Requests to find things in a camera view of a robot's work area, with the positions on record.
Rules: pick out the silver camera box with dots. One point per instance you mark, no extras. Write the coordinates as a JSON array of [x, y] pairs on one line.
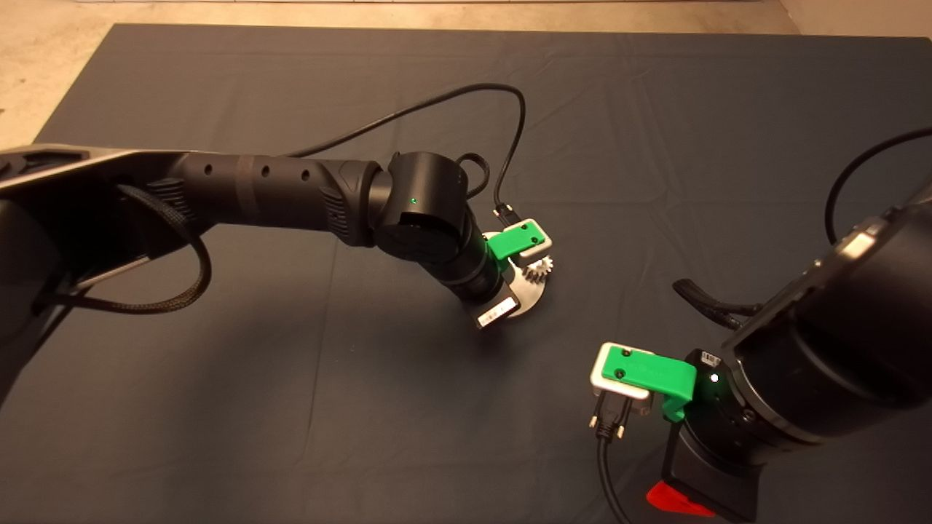
[[543, 247], [626, 394]]

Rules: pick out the silver right camera box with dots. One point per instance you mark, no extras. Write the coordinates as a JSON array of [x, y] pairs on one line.
[[626, 394]]

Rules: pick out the steel planetary gear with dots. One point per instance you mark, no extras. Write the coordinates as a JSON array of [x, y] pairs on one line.
[[540, 271]]

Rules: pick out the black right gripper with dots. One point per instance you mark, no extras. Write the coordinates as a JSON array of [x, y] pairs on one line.
[[717, 473]]

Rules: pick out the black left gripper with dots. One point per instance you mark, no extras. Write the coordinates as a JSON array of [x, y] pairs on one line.
[[495, 306]]

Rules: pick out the round metal carrier plate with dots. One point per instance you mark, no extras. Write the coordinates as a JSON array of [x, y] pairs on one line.
[[533, 297]]

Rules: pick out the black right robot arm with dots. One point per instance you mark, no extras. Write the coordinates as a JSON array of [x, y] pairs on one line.
[[859, 342]]

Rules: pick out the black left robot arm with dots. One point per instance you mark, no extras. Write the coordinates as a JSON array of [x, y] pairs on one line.
[[277, 189]]

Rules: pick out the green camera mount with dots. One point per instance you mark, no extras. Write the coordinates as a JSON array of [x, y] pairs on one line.
[[652, 375], [510, 244]]

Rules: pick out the green left camera mount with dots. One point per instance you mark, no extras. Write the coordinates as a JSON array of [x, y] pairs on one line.
[[510, 244]]

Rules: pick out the green right camera mount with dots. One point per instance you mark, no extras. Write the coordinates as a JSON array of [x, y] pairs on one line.
[[652, 375]]

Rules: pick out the dark grey table cloth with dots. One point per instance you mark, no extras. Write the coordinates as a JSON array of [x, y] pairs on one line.
[[364, 437]]

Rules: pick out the silver left camera box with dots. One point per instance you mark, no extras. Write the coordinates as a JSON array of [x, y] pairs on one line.
[[543, 247]]

